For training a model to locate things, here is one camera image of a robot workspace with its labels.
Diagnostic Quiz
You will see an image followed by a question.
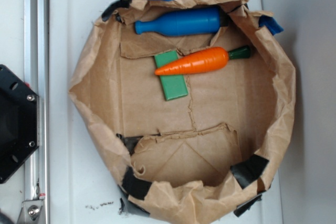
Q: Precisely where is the green rectangular block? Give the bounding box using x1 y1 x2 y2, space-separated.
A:
154 51 188 101

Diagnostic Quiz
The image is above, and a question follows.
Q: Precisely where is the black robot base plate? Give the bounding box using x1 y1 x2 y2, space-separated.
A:
1 65 38 184

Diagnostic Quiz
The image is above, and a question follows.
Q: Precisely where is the brown paper bag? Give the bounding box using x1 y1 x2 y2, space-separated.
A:
69 0 296 223

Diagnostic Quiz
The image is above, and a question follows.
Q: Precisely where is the orange toy carrot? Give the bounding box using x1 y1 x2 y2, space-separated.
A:
155 46 251 76

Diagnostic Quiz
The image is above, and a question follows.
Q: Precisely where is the blue toy bottle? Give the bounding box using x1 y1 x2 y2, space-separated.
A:
134 7 221 37

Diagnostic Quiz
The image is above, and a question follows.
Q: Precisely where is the aluminium frame rail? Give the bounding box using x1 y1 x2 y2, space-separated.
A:
18 0 50 223

